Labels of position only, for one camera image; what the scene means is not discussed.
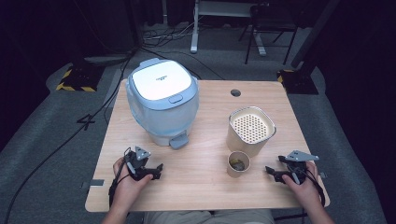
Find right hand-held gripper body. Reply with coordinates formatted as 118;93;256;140
284;149;320;185

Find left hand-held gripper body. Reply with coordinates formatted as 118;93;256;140
123;146;154;182

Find dark wet tea residue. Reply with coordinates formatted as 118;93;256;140
230;158;247;172

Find brown paper cup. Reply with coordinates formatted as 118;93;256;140
226;150;251;179

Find beige container with perforated strainer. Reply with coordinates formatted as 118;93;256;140
226;105;277;159

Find white and blue pedal bin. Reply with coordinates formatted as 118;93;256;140
125;57;200;150

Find person's right hand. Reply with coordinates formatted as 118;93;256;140
281;161;321;208

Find person's left hand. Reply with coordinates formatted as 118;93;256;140
112;157;154;209

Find person's beige pants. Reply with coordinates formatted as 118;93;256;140
143;208;276;224

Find yellow and black striped base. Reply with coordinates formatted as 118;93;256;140
55;63;106;92
276;68;319;95

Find dark slanted metal pole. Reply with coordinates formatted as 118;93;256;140
290;0;341;70

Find black chair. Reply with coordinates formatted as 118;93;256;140
237;2;300;66

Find right hand-held gripper cable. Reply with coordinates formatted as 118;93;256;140
297;167;327;208

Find hand-held gripper cable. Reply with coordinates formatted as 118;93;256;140
107;147;133;207
297;167;327;208

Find left hand-held gripper cable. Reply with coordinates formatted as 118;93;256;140
107;147;133;207

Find long black floor cable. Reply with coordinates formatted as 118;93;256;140
3;46;141;224

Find bundle of floor cables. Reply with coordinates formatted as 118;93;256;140
142;21;194;43

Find white desk frame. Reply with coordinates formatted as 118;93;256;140
190;0;269;57

